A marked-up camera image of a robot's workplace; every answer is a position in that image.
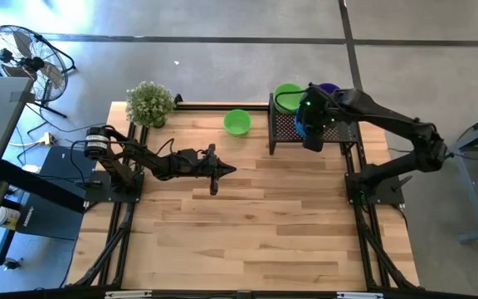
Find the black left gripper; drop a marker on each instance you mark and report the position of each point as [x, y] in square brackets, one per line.
[193, 164]

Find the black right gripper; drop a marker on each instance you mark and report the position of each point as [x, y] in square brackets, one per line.
[318, 112]

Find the blue plastic mini bowl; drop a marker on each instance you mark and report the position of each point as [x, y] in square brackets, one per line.
[300, 124]

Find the purple plastic mini bowl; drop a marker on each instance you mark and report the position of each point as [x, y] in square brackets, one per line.
[329, 87]

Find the green plastic mini bowl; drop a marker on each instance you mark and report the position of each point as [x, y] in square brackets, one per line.
[286, 103]
[237, 122]

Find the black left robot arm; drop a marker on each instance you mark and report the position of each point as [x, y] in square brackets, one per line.
[147, 160]

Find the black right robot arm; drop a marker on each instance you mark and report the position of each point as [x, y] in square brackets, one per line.
[388, 116]

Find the black perforated metal shelf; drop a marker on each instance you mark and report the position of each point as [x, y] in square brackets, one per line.
[347, 133]

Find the small black clamp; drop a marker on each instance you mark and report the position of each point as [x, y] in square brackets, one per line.
[178, 99]

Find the small potted green plant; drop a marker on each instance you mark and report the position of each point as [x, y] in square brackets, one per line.
[149, 104]

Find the white power strip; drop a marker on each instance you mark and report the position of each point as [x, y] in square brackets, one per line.
[47, 138]

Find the black computer tower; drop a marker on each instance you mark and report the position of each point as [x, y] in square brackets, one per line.
[48, 216]

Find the black desk beam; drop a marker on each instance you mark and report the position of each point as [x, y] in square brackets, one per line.
[35, 187]

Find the black floor fan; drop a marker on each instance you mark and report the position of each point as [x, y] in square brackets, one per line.
[31, 63]

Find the white jar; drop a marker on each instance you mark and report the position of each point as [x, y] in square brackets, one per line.
[7, 218]

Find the black caster wheel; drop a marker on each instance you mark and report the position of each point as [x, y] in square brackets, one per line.
[11, 263]

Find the black aluminium frame rail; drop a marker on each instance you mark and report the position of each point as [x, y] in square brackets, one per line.
[289, 295]
[222, 106]

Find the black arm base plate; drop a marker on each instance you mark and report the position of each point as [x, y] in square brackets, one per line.
[388, 195]
[98, 193]

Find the black aluminium side frame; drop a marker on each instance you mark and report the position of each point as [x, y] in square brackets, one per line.
[365, 232]
[123, 212]

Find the white frame bracket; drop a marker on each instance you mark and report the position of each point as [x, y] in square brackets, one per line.
[359, 295]
[127, 294]

